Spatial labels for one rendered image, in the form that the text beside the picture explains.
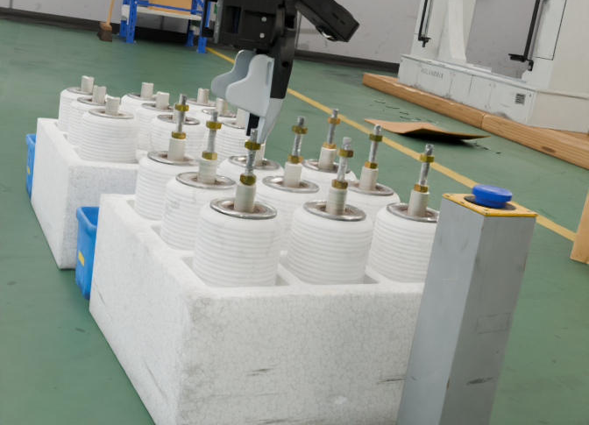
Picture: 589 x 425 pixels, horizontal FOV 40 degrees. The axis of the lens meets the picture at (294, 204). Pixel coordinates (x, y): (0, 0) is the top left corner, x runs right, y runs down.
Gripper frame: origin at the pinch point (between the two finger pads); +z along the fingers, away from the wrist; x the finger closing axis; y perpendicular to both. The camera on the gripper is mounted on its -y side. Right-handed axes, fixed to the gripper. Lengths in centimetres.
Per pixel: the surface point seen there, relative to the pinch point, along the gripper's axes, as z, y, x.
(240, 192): 7.2, 1.6, 0.6
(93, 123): 10, 10, -52
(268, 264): 14.2, -1.6, 4.0
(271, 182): 9.0, -7.0, -12.8
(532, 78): 4, -233, -256
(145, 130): 13, -1, -64
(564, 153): 32, -214, -200
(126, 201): 16.7, 8.2, -27.9
